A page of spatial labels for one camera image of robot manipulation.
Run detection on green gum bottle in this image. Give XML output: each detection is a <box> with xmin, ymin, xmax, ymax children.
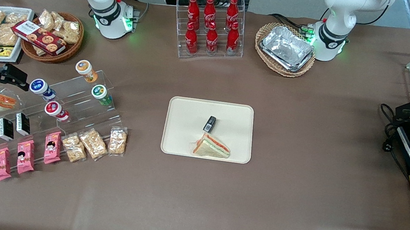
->
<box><xmin>89</xmin><ymin>83</ymin><xmax>115</xmax><ymax>107</ymax></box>

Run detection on blue gum bottle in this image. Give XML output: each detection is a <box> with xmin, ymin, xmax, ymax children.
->
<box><xmin>28</xmin><ymin>77</ymin><xmax>59</xmax><ymax>103</ymax></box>

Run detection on small black gum box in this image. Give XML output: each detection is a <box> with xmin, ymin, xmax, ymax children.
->
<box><xmin>0</xmin><ymin>117</ymin><xmax>17</xmax><ymax>143</ymax></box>
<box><xmin>13</xmin><ymin>111</ymin><xmax>34</xmax><ymax>137</ymax></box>
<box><xmin>203</xmin><ymin>115</ymin><xmax>217</xmax><ymax>134</ymax></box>

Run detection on red gum bottle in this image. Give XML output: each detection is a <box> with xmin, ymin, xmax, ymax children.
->
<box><xmin>43</xmin><ymin>100</ymin><xmax>71</xmax><ymax>123</ymax></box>

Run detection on orange gum bottle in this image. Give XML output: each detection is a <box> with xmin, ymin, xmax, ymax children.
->
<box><xmin>73</xmin><ymin>58</ymin><xmax>101</xmax><ymax>84</ymax></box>

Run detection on cream plastic tray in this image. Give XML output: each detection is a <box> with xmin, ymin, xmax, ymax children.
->
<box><xmin>160</xmin><ymin>94</ymin><xmax>259</xmax><ymax>166</ymax></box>

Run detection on silver foil tray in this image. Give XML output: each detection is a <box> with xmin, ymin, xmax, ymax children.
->
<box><xmin>256</xmin><ymin>23</ymin><xmax>318</xmax><ymax>75</ymax></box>

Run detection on white plastic bin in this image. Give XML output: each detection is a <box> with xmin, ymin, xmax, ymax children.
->
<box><xmin>0</xmin><ymin>4</ymin><xmax>36</xmax><ymax>67</ymax></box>

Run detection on yellow snack packet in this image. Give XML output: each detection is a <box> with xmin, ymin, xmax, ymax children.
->
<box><xmin>0</xmin><ymin>45</ymin><xmax>15</xmax><ymax>59</ymax></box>

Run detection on red cookie box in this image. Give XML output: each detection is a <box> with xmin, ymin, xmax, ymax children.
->
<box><xmin>8</xmin><ymin>18</ymin><xmax>70</xmax><ymax>58</ymax></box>

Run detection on dark brown wicker basket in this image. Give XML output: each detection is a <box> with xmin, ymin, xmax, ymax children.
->
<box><xmin>18</xmin><ymin>6</ymin><xmax>87</xmax><ymax>68</ymax></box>

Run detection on clear acrylic stepped shelf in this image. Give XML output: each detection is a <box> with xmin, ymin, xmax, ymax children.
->
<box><xmin>0</xmin><ymin>56</ymin><xmax>133</xmax><ymax>183</ymax></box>

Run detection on pink snack pack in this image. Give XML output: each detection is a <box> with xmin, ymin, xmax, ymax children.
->
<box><xmin>0</xmin><ymin>146</ymin><xmax>16</xmax><ymax>185</ymax></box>
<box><xmin>13</xmin><ymin>137</ymin><xmax>39</xmax><ymax>177</ymax></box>
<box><xmin>42</xmin><ymin>129</ymin><xmax>65</xmax><ymax>167</ymax></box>

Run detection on red cola bottle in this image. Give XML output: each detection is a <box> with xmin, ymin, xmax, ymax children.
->
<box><xmin>203</xmin><ymin>21</ymin><xmax>221</xmax><ymax>56</ymax></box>
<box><xmin>202</xmin><ymin>0</ymin><xmax>219</xmax><ymax>29</ymax></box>
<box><xmin>182</xmin><ymin>22</ymin><xmax>202</xmax><ymax>56</ymax></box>
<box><xmin>224</xmin><ymin>21</ymin><xmax>242</xmax><ymax>56</ymax></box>
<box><xmin>185</xmin><ymin>0</ymin><xmax>202</xmax><ymax>31</ymax></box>
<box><xmin>224</xmin><ymin>0</ymin><xmax>241</xmax><ymax>30</ymax></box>

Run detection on clear acrylic bottle rack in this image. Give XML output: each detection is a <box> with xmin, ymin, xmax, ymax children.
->
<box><xmin>168</xmin><ymin>0</ymin><xmax>251</xmax><ymax>67</ymax></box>

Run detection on small wrapped triangle sandwich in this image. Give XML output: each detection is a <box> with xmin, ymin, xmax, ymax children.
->
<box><xmin>189</xmin><ymin>131</ymin><xmax>234</xmax><ymax>160</ymax></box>

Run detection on light tan wicker basket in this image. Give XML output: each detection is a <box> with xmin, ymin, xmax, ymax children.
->
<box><xmin>250</xmin><ymin>20</ymin><xmax>320</xmax><ymax>81</ymax></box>

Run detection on brown table cover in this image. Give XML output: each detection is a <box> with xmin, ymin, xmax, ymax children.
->
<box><xmin>0</xmin><ymin>0</ymin><xmax>410</xmax><ymax>230</ymax></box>

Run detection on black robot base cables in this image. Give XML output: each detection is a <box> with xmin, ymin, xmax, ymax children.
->
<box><xmin>266</xmin><ymin>12</ymin><xmax>316</xmax><ymax>39</ymax></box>

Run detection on black power cable with plug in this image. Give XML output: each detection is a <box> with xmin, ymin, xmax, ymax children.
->
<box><xmin>370</xmin><ymin>102</ymin><xmax>410</xmax><ymax>181</ymax></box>

